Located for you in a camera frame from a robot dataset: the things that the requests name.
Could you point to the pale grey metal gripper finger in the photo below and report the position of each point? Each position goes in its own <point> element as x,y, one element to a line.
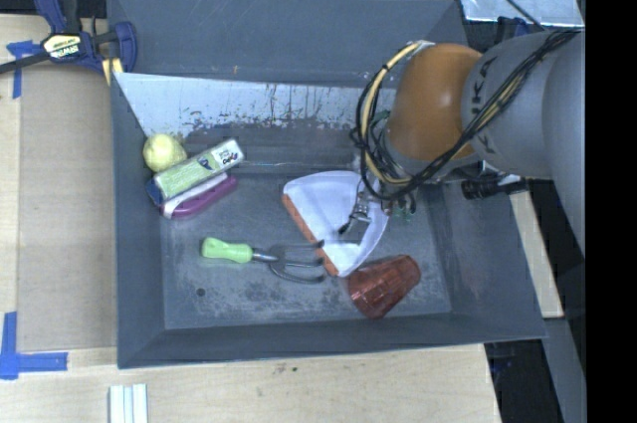
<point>360,213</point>

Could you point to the white and orange dustpan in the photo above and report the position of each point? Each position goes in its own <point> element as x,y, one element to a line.
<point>318,197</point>

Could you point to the red-orange clear plastic cup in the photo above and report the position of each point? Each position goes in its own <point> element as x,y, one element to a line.
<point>383,284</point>

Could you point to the grey metal bin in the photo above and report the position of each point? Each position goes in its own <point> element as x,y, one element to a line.
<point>278,38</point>

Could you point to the yellow toy lemon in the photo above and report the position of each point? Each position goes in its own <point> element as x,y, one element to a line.
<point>163,152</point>

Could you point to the pale wood flat board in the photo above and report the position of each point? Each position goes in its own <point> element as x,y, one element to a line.
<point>64,212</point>

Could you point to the black cylinder on white bracket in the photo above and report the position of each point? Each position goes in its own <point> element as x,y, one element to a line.
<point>480,188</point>

